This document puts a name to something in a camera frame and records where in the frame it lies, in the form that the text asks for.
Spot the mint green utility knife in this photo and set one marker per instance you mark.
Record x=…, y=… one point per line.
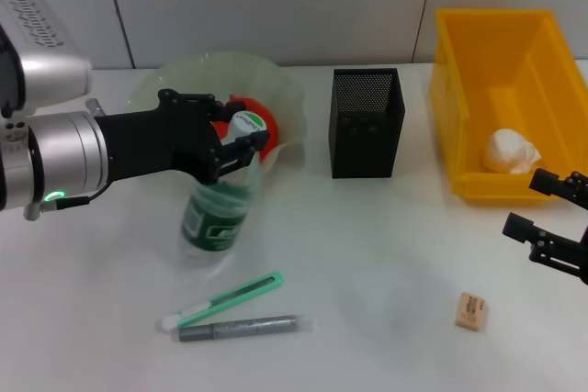
x=248, y=291

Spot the white paper ball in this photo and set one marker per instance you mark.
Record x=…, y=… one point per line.
x=507, y=153

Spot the black mesh pen holder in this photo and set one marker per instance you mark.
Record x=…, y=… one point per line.
x=365, y=148

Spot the clear green-label water bottle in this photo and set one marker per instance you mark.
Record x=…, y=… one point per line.
x=216, y=222

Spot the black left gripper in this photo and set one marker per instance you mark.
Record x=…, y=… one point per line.
x=156, y=144

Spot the yellow plastic bin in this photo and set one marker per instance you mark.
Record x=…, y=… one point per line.
x=505, y=66

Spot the green glass fruit plate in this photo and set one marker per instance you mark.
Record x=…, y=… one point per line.
x=257, y=80

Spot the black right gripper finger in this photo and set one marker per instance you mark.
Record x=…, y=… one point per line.
x=556, y=247
x=560, y=187

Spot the silver grey marker pen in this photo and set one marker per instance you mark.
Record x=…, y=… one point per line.
x=248, y=328

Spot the beige eraser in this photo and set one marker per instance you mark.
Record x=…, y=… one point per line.
x=471, y=311

